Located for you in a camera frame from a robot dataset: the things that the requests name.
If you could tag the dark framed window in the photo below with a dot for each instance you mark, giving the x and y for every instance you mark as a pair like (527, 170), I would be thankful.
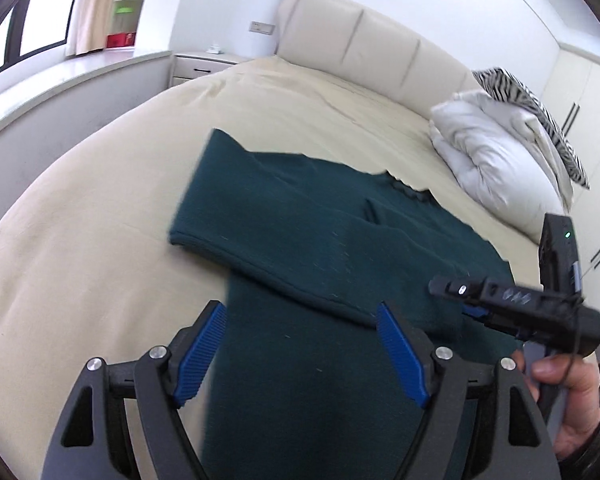
(40, 15)

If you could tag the dark green knitted sweater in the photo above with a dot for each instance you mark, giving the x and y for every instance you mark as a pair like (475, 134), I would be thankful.
(300, 240)

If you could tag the white folded duvet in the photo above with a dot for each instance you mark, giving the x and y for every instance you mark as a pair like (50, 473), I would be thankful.
(490, 160)

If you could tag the small white bedside item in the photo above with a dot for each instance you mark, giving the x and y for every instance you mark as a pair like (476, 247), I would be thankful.
(214, 50)

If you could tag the zebra striped pillow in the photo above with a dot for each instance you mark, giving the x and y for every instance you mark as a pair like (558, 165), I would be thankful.
(545, 115)

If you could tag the person's right forearm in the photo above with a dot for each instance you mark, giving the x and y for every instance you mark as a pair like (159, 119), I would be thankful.
(597, 445)

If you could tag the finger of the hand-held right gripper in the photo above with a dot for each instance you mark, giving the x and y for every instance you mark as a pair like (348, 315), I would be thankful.
(475, 313)
(455, 288)

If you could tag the wall switch panel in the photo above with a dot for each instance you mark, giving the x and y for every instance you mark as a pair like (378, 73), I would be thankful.
(261, 27)

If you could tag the green shelf item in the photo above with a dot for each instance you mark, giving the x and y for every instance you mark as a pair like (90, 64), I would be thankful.
(124, 9)

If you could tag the bed with beige sheet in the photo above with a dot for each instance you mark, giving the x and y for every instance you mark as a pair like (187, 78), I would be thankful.
(105, 210)

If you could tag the person's right hand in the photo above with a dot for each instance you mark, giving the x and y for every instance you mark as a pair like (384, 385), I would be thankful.
(580, 400)

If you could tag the white window ledge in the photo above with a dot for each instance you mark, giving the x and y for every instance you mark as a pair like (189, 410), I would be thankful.
(55, 105)

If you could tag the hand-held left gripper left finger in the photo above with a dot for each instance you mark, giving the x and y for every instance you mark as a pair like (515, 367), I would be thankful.
(202, 355)

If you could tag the red box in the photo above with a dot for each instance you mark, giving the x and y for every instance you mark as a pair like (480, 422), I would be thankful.
(121, 40)

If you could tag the white wardrobe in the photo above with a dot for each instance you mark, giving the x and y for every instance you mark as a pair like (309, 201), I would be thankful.
(595, 125)

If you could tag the cream curtain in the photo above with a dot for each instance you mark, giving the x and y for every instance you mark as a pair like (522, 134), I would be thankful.
(95, 5)

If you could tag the white nightstand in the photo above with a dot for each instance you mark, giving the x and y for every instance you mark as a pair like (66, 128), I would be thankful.
(200, 67)

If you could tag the cream padded headboard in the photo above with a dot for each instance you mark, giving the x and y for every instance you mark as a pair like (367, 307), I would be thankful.
(380, 45)

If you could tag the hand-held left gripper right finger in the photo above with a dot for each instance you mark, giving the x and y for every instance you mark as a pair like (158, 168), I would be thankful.
(402, 355)

